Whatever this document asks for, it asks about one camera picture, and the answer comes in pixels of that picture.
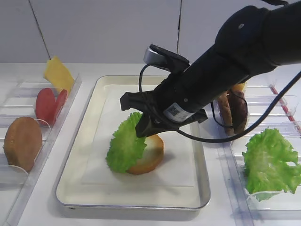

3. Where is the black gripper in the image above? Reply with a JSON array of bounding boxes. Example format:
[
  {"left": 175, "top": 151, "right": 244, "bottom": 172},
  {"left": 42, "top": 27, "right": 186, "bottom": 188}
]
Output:
[{"left": 120, "top": 80, "right": 208, "bottom": 137}]

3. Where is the green lettuce leaf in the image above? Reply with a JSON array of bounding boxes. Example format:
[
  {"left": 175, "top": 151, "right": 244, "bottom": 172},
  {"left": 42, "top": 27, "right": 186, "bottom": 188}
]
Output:
[
  {"left": 242, "top": 128, "right": 301, "bottom": 194},
  {"left": 105, "top": 112, "right": 147, "bottom": 173}
]

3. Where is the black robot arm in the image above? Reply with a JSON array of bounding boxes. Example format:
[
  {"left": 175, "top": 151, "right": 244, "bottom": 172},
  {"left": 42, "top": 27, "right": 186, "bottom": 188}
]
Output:
[{"left": 120, "top": 0, "right": 301, "bottom": 137}]

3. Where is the bread bun slice on tray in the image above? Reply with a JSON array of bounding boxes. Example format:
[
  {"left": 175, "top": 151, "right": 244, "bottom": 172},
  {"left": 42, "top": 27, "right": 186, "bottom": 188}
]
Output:
[{"left": 127, "top": 135, "right": 164, "bottom": 175}]

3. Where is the brown meat patty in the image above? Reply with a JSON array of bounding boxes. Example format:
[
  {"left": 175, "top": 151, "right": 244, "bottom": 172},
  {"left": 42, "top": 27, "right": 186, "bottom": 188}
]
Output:
[
  {"left": 228, "top": 90, "right": 248, "bottom": 134},
  {"left": 217, "top": 92, "right": 234, "bottom": 136}
]

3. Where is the red tomato slice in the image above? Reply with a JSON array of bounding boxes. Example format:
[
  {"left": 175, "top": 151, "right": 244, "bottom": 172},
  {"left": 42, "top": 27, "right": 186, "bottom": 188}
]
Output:
[
  {"left": 51, "top": 89, "right": 68, "bottom": 125},
  {"left": 35, "top": 88, "right": 55, "bottom": 126}
]

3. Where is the yellow cheese slice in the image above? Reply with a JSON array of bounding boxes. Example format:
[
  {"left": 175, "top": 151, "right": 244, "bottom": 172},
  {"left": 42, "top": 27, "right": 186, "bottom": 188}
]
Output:
[{"left": 44, "top": 56, "right": 74, "bottom": 95}]

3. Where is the brown bread bun slice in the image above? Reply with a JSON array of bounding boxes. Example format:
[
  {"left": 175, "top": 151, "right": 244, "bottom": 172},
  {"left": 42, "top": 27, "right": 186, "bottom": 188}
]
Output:
[{"left": 3, "top": 117, "right": 42, "bottom": 172}]

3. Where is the green lettuce leaf in rack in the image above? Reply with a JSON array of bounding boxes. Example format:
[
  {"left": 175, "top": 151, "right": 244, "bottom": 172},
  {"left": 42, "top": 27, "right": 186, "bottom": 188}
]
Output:
[{"left": 242, "top": 128, "right": 301, "bottom": 194}]

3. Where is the white metal tray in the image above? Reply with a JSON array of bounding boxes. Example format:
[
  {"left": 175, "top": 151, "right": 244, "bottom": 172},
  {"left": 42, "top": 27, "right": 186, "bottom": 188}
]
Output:
[{"left": 56, "top": 76, "right": 211, "bottom": 211}]

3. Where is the clear acrylic rack left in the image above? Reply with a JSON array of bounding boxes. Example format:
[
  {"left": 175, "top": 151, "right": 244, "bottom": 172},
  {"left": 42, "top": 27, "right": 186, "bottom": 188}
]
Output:
[{"left": 0, "top": 75, "right": 82, "bottom": 226}]

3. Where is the clear acrylic rack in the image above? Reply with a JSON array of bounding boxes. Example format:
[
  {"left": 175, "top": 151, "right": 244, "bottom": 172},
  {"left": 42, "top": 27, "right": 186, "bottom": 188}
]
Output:
[
  {"left": 0, "top": 75, "right": 82, "bottom": 226},
  {"left": 221, "top": 84, "right": 301, "bottom": 226}
]

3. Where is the clear acrylic rack right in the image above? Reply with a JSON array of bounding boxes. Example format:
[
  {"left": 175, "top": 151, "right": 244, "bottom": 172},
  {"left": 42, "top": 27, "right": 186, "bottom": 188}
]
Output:
[{"left": 221, "top": 84, "right": 301, "bottom": 226}]

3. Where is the black cable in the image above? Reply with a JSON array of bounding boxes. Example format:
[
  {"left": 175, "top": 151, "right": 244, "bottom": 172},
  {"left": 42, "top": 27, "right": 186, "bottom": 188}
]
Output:
[{"left": 138, "top": 63, "right": 301, "bottom": 143}]

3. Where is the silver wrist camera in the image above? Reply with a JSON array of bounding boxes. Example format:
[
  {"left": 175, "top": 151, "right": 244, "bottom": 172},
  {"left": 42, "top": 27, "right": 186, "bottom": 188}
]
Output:
[{"left": 143, "top": 44, "right": 190, "bottom": 73}]

